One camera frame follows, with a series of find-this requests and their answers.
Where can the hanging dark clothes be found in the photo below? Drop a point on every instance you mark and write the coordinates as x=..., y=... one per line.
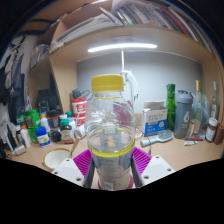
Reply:
x=11, y=86

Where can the cream ceramic mug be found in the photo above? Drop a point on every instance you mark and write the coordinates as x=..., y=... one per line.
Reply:
x=55, y=159

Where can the white bottle with blue label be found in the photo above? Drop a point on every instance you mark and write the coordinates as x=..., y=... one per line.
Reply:
x=42, y=136

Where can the brown pill bottle white cap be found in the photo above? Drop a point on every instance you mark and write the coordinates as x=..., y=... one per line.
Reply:
x=211, y=130

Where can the brown mug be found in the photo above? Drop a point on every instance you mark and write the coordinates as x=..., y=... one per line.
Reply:
x=219, y=133

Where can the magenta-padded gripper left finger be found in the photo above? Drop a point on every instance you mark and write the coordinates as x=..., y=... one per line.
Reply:
x=68, y=171

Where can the light blue hairbrush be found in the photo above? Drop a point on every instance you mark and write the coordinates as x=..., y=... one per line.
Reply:
x=158, y=137

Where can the clear bottle with yellow cap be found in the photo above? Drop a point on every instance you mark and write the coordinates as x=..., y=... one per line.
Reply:
x=110, y=133

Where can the wooden shelf unit with books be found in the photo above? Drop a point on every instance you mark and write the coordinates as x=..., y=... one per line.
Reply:
x=150, y=33

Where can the small white tube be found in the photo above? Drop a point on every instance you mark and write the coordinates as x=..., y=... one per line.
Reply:
x=190, y=143

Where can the dark brown supplement bottle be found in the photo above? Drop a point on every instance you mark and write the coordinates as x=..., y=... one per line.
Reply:
x=66, y=132

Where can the grey shaker bottle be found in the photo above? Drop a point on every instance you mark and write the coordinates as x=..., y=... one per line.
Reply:
x=183, y=116

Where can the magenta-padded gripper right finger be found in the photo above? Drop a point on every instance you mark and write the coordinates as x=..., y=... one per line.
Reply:
x=156, y=168

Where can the red and white canister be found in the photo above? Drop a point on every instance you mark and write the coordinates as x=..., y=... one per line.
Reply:
x=79, y=110

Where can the green plastic bottle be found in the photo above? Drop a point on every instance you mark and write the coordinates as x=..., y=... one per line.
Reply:
x=32, y=123

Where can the tall green bottle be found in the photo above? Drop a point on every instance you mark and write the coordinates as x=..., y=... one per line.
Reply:
x=170, y=106

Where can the clear glass bottle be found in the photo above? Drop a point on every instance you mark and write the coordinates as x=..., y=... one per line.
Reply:
x=215, y=103

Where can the white and blue box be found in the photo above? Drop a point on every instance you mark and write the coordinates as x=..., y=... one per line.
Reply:
x=155, y=120

